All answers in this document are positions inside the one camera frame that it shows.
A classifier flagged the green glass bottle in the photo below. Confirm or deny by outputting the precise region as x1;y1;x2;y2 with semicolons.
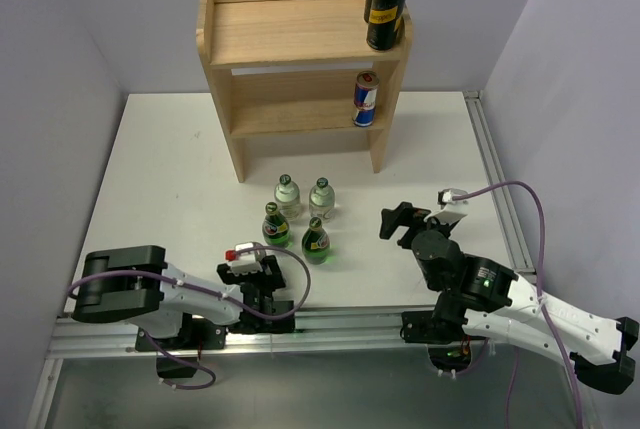
262;202;291;248
301;216;330;265

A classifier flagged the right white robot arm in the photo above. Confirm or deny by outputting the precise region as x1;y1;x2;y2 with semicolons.
379;202;639;395

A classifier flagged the front black yellow can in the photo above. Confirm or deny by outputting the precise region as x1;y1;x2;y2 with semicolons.
366;0;406;51

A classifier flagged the Red Bull can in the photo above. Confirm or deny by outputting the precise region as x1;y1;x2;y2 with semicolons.
353;70;379;127

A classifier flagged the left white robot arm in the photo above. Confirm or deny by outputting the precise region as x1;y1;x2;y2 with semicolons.
71;242;295;349

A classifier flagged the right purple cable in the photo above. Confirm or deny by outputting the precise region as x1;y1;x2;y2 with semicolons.
459;180;586;429

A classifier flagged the right clear Chang bottle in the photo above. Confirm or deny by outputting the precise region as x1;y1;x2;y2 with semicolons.
309;177;335;221

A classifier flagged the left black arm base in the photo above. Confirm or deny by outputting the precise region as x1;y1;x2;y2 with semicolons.
134;318;227;382

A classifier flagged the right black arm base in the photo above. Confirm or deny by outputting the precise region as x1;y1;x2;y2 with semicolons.
399;310;489;380

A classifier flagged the clear chang bottle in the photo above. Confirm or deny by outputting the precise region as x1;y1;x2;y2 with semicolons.
309;177;335;221
274;174;302;221

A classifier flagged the aluminium rail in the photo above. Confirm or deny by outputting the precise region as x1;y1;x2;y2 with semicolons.
47;306;501;360
463;91;537;283

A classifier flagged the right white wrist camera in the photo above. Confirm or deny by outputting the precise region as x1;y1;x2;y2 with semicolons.
424;188;469;225

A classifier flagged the front aluminium rail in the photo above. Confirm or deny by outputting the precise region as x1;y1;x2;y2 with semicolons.
47;306;501;360

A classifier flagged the right aluminium rail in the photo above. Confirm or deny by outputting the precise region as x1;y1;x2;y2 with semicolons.
463;91;537;283

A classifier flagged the left clear Chang bottle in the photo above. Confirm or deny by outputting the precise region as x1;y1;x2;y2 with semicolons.
274;174;302;221

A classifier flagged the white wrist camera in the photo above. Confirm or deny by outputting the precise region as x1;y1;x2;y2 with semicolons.
225;242;266;275
424;188;469;225

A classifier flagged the wooden two-tier shelf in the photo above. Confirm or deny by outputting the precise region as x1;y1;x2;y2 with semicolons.
196;0;413;181

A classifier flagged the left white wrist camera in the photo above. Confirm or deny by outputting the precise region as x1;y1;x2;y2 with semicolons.
225;242;266;275

